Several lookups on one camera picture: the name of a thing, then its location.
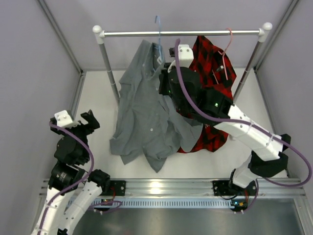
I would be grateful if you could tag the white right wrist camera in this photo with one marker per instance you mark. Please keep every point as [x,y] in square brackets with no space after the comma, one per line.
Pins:
[186,55]

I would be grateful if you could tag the grey button shirt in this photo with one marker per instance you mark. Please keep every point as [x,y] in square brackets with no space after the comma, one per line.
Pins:
[147,122]

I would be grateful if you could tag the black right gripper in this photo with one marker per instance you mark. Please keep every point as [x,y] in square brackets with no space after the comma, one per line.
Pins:
[164,78]

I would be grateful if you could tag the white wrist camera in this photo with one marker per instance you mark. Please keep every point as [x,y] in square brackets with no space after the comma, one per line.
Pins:
[64,119]
[186,55]

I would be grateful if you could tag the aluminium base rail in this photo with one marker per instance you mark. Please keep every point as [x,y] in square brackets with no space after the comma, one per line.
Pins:
[199,188]

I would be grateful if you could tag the red black plaid shirt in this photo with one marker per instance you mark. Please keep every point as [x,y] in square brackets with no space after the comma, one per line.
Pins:
[206,61]

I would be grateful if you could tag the slotted grey cable duct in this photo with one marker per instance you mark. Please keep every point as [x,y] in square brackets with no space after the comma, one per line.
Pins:
[197,203]

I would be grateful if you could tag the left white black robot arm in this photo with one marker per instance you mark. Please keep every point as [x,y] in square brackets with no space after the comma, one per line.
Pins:
[74,183]

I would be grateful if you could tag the pink wire hanger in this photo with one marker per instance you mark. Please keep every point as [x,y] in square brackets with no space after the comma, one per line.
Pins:
[223,57]

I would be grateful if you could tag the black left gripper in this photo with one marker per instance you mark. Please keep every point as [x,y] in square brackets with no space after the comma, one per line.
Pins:
[93,123]

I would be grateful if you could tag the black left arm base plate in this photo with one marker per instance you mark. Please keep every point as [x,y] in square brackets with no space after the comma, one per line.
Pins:
[117,188]

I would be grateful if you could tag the silver clothes rack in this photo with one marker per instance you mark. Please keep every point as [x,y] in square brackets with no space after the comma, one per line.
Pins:
[100,35]

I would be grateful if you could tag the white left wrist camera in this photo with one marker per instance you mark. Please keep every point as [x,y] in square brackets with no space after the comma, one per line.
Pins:
[64,119]

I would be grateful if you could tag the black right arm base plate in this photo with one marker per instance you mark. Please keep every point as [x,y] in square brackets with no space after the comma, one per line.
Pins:
[226,188]

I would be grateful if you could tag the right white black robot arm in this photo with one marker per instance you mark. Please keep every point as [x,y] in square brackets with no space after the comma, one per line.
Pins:
[210,106]

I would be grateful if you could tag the blue wire hanger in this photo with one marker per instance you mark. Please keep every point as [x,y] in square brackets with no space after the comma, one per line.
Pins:
[158,46]

